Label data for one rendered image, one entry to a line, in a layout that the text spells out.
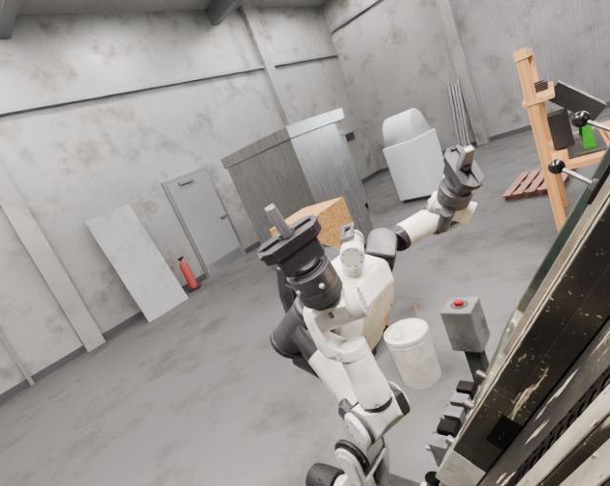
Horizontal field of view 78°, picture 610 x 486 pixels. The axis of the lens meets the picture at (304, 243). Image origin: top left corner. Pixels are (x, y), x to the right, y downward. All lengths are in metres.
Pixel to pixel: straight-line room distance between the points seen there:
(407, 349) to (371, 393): 1.78
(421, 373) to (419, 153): 5.13
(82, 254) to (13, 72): 3.12
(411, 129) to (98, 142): 5.69
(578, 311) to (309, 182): 4.45
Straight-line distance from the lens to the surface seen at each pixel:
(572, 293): 0.64
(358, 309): 0.74
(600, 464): 0.22
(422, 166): 7.30
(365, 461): 1.58
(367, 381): 0.81
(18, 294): 7.46
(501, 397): 0.80
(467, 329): 1.61
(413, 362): 2.64
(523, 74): 3.71
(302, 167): 4.90
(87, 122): 8.19
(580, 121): 1.12
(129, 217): 7.69
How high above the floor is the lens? 1.71
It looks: 13 degrees down
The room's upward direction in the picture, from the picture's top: 23 degrees counter-clockwise
